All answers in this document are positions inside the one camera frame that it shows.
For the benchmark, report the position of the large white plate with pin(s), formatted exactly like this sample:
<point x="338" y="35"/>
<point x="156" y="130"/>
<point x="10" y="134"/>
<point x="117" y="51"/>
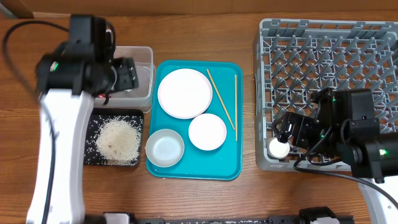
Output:
<point x="185" y="93"/>

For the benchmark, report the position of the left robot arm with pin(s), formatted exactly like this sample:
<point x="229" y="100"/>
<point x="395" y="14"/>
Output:
<point x="69" y="79"/>

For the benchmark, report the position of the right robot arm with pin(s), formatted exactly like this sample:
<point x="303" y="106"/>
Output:
<point x="346" y="129"/>

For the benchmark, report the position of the white cup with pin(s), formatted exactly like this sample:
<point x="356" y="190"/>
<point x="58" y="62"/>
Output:
<point x="276" y="149"/>

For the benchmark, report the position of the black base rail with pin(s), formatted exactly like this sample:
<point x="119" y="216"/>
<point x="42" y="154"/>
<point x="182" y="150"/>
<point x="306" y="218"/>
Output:
<point x="312" y="215"/>

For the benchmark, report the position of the clear plastic storage box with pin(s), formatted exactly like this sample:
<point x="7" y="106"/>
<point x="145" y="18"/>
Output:
<point x="139" y="98"/>

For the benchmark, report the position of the wooden chopstick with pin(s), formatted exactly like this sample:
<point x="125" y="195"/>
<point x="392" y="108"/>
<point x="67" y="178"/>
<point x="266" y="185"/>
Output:
<point x="236" y="107"/>
<point x="220" y="98"/>

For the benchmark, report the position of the grey dish rack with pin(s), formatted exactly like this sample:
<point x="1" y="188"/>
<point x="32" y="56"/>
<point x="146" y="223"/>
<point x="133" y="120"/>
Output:
<point x="293" y="58"/>

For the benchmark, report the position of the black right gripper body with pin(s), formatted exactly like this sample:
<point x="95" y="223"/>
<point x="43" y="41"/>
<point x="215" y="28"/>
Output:
<point x="306" y="132"/>

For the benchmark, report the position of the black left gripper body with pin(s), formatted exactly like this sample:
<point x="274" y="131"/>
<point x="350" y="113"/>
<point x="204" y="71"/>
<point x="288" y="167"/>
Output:
<point x="127" y="77"/>

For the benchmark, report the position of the black waste tray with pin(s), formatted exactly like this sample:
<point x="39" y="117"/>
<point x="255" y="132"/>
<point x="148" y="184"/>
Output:
<point x="91" y="155"/>

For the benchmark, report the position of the pink white bowl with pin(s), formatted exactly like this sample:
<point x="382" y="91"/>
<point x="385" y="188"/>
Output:
<point x="207" y="132"/>

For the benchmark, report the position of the grey bowl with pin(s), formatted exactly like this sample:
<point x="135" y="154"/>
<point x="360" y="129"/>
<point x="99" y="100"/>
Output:
<point x="164" y="148"/>

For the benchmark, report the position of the pile of rice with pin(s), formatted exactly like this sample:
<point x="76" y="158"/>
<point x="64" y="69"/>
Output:
<point x="119" y="139"/>

